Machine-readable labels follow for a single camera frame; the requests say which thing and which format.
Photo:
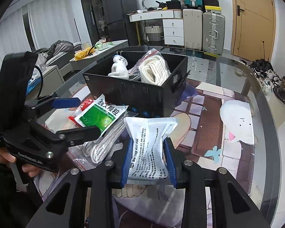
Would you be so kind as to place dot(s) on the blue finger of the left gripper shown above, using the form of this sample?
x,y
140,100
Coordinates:
x,y
78,136
63,103

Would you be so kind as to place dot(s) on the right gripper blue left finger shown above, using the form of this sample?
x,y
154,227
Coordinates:
x,y
122,162

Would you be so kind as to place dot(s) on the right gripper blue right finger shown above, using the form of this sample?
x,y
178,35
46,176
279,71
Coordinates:
x,y
174,160

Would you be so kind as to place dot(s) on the red white balloon glue pouch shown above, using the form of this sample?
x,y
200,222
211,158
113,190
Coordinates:
x,y
80,109

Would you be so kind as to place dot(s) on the white printed text pouch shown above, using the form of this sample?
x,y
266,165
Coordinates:
x,y
147,166

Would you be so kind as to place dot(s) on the green white medicine pouch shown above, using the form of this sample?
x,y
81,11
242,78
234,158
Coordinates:
x,y
100,114

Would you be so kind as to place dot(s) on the white plush toy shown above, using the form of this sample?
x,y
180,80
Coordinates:
x,y
119,68

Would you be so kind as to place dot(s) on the person's left hand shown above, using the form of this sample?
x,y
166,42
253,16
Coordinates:
x,y
6,158

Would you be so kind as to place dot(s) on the grey side cabinet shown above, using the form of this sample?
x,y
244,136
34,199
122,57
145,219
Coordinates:
x,y
52,80

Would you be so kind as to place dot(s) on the anime printed table mat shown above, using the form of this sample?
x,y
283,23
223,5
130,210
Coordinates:
x,y
204,139

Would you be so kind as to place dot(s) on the sofa with clothes pile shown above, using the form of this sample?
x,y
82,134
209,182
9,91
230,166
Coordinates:
x,y
59,54

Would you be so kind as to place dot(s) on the yellow bag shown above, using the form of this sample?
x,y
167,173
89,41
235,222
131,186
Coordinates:
x,y
84,53

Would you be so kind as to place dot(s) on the grey coffee table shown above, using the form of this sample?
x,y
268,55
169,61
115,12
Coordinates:
x,y
98,55

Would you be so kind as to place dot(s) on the black storage box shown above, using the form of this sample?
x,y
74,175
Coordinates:
x,y
147,100

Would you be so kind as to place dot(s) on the black refrigerator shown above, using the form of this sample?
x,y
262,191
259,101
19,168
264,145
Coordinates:
x,y
118,22

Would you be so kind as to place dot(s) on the woven laundry basket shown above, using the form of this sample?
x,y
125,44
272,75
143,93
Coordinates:
x,y
153,33

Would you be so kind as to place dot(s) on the pile of shoes on floor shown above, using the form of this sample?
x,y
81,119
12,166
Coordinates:
x,y
264,73

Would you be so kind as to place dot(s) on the white dresser desk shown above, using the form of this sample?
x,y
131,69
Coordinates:
x,y
171,20

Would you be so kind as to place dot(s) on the silver aluminium suitcase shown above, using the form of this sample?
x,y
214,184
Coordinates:
x,y
213,33

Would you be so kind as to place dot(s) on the beige suitcase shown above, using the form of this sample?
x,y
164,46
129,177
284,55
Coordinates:
x,y
192,20

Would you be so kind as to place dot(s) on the wooden door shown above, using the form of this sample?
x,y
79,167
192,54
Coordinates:
x,y
254,26

